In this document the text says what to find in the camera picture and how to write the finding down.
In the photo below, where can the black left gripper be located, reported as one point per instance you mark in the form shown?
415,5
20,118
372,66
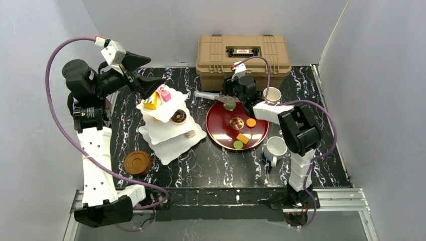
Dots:
132,77

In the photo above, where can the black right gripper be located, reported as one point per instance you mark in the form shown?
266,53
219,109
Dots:
231,92

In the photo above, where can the green swirl roll cake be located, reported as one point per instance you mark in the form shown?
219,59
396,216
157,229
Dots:
230,106

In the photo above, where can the yellow cake slice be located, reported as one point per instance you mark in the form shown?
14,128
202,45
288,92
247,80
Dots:
152,102

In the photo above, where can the pink cake with cherry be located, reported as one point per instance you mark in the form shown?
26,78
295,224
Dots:
163,94

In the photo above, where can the red round tray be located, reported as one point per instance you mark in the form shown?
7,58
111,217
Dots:
223,126

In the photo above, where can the chocolate glazed donut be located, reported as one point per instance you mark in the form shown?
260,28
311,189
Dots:
179,117

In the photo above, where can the white three-tier dessert stand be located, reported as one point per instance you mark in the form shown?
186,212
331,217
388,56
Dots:
167,140

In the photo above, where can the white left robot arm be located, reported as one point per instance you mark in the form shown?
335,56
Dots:
91,112

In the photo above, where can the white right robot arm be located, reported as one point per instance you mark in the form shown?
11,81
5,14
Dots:
300,133

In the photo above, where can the tan plastic toolbox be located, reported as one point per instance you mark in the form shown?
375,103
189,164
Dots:
268,59

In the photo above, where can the orange round cookie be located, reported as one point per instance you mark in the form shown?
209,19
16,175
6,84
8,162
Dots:
251,123

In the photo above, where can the pale green ceramic mug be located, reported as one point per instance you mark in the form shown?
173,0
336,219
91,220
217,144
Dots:
272,94

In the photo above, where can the orange square cake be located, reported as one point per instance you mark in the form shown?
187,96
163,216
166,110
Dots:
243,138

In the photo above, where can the green round macaron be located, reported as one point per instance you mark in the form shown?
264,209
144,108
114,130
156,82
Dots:
238,145

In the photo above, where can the white mug blue base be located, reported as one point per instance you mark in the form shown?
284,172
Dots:
274,150

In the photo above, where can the brown wooden coaster stack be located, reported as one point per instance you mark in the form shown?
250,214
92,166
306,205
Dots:
138,163

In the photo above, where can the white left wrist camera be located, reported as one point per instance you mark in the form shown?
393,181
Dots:
113,53

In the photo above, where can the black base frame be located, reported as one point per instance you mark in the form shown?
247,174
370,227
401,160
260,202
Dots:
213,203

